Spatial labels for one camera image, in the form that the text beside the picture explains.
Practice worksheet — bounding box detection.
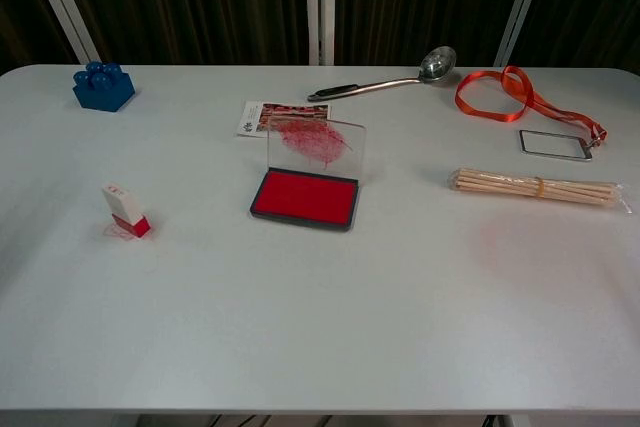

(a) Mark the white and red stamp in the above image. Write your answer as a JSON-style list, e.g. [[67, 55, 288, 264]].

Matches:
[[101, 183, 152, 239]]

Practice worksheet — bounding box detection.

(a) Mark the red ink pad clear lid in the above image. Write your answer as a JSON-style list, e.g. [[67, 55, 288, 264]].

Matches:
[[249, 116, 370, 233]]

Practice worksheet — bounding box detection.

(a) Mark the printed postcard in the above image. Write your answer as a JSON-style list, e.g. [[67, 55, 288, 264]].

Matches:
[[235, 100, 333, 139]]

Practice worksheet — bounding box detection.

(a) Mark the bagged wooden stick bundle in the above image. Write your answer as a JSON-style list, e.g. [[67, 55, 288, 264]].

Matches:
[[449, 167, 632, 215]]

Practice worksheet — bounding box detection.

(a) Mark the clear badge holder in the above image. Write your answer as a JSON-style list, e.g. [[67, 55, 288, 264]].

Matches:
[[518, 129, 595, 162]]

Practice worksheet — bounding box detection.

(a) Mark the blue toy building brick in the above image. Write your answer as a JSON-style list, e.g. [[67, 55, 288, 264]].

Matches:
[[72, 61, 137, 112]]

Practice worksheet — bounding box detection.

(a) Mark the steel ladle black handle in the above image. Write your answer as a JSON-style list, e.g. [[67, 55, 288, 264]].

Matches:
[[306, 45, 459, 102]]

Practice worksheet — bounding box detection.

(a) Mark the white upright frame post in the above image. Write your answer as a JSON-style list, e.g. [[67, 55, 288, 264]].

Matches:
[[304, 0, 337, 67]]

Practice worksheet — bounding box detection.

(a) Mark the orange lanyard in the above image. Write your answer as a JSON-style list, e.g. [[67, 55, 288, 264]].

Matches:
[[454, 65, 609, 149]]

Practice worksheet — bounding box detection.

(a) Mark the white slanted frame post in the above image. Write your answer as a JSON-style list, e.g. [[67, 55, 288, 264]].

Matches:
[[494, 0, 554, 66], [22, 0, 101, 64]]

